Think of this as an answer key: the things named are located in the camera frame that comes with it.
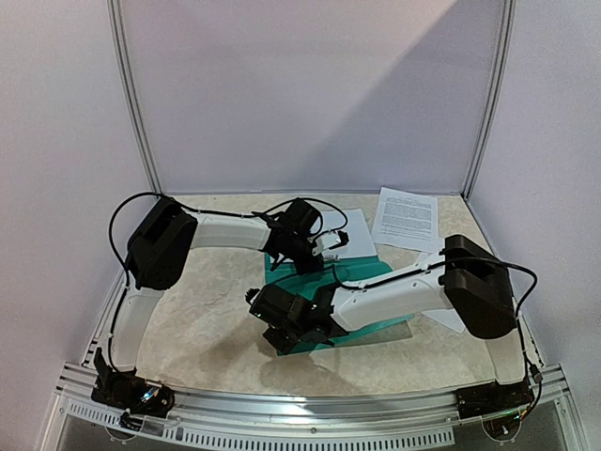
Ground green file folder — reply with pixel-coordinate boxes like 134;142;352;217
264;256;413;348

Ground printed paper sheet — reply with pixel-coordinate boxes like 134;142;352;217
371;187;440;254
323;209;378;259
414;252;466;334

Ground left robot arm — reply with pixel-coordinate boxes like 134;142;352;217
101;194;323;408

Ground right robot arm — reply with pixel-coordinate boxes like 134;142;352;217
246;235;533;410

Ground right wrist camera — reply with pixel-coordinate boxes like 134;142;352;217
244;288;261;305

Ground aluminium front rail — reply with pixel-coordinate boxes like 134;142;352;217
42;364;585;450

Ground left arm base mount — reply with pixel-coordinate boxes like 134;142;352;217
91;366;175;418

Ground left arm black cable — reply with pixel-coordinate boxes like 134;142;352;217
107;191;349;349

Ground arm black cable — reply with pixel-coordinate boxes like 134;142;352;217
107;191;349;349
262;260;546;381

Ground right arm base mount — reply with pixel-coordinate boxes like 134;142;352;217
454;374;543;421

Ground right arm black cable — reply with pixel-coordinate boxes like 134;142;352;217
262;260;546;381

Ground left aluminium frame post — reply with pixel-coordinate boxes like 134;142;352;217
107;0;163;193

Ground aluminium frame post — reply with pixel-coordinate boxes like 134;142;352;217
461;0;516;203
107;0;163;193

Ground right aluminium frame post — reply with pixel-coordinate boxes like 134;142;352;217
461;0;516;203

